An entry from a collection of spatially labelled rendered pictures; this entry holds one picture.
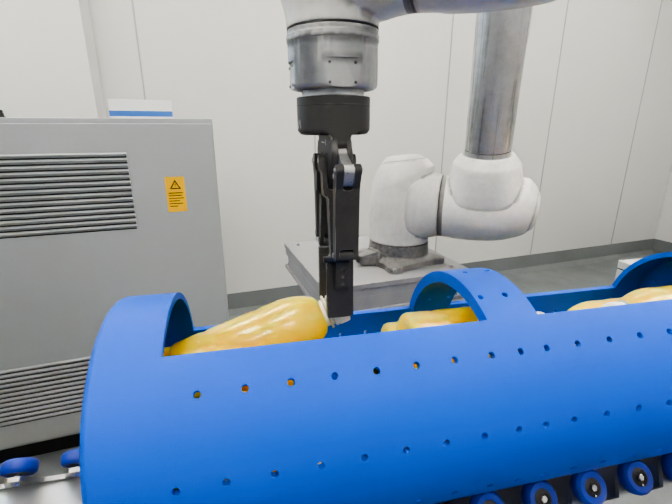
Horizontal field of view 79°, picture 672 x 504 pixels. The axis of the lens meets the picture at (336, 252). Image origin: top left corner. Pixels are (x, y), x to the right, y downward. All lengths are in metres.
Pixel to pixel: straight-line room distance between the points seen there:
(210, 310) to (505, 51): 1.57
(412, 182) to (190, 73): 2.31
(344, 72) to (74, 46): 2.51
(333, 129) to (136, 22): 2.78
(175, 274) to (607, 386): 1.66
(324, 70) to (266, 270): 2.96
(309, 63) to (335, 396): 0.31
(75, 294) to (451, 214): 1.54
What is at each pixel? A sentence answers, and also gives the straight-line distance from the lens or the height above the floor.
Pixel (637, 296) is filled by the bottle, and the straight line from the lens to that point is 0.73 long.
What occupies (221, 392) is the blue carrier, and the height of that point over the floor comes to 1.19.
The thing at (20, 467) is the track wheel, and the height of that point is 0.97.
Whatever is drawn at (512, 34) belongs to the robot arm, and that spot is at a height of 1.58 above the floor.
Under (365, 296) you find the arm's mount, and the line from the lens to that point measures 0.94.
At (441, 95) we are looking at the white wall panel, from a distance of 3.69.
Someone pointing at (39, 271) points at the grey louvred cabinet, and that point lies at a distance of 1.98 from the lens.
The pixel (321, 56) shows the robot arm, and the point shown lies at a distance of 0.40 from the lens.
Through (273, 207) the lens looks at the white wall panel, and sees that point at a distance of 3.19.
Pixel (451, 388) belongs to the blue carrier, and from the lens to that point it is 0.45.
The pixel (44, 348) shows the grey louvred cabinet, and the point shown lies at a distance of 2.11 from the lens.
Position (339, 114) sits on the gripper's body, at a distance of 0.41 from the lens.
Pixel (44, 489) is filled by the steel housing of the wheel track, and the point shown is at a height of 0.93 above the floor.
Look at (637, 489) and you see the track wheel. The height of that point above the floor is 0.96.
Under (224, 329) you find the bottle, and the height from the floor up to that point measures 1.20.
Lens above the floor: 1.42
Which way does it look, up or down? 17 degrees down
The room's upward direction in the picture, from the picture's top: straight up
